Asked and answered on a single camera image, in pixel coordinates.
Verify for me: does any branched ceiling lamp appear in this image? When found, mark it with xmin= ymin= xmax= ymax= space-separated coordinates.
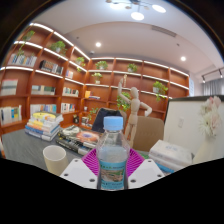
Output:
xmin=105 ymin=0 xmax=167 ymax=22

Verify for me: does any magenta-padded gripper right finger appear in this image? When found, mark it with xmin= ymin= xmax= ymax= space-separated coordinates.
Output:
xmin=126 ymin=148 xmax=167 ymax=190

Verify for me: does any orange wooden shelf unit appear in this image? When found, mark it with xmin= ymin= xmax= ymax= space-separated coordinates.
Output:
xmin=0 ymin=21 xmax=191 ymax=134

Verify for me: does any colourful stack of books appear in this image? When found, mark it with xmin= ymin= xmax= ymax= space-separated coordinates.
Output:
xmin=24 ymin=111 xmax=64 ymax=142

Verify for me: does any ceiling air vent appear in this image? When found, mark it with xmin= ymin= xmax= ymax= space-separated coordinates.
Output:
xmin=151 ymin=24 xmax=178 ymax=38

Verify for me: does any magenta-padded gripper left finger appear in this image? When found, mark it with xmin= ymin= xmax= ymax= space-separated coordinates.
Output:
xmin=59 ymin=148 xmax=100 ymax=190

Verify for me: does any white vase with flowers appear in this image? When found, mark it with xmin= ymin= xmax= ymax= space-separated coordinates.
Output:
xmin=192 ymin=95 xmax=224 ymax=165

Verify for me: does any grey curtain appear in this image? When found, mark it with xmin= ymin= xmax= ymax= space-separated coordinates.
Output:
xmin=202 ymin=78 xmax=224 ymax=98

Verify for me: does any wooden artist mannequin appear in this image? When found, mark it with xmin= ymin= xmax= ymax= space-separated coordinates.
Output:
xmin=116 ymin=74 xmax=153 ymax=148

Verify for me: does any pile of dark magazines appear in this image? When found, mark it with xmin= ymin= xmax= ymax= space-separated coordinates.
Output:
xmin=54 ymin=124 xmax=103 ymax=157

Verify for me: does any clear blue-capped water bottle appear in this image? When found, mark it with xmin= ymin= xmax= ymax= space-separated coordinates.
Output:
xmin=95 ymin=115 xmax=131 ymax=192

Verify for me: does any stack of white books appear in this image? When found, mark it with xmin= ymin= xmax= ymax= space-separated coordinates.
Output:
xmin=147 ymin=139 xmax=194 ymax=174

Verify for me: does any dark blue chair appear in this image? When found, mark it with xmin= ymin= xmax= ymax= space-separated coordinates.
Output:
xmin=91 ymin=107 xmax=128 ymax=134

